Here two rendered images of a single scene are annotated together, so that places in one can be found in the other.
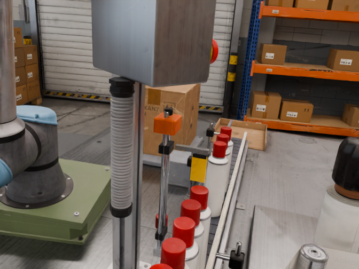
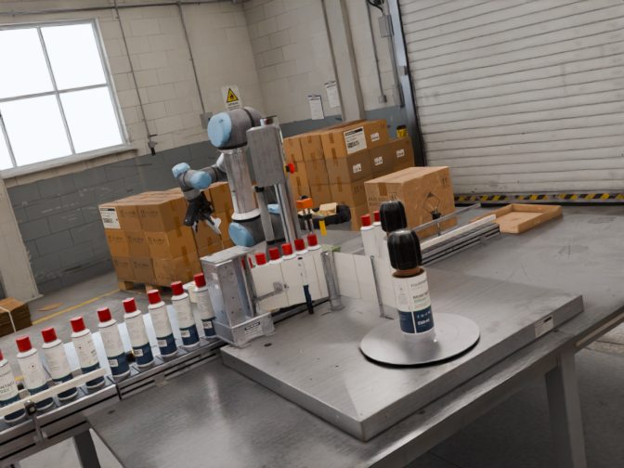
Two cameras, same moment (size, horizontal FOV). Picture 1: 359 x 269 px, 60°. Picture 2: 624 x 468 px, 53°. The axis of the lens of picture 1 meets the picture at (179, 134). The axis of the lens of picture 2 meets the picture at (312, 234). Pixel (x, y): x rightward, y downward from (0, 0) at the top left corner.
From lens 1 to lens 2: 1.80 m
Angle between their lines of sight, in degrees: 42
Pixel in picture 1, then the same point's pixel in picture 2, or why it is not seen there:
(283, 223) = not seen: hidden behind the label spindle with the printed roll
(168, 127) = (300, 204)
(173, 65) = (265, 178)
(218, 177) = (366, 240)
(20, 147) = (256, 225)
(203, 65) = (279, 175)
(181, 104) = (400, 193)
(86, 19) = (474, 84)
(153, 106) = (383, 197)
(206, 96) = not seen: outside the picture
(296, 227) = not seen: hidden behind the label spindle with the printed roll
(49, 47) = (432, 134)
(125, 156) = (265, 216)
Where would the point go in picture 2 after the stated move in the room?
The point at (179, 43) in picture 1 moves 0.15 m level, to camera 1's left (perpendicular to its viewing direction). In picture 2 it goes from (266, 170) to (235, 173)
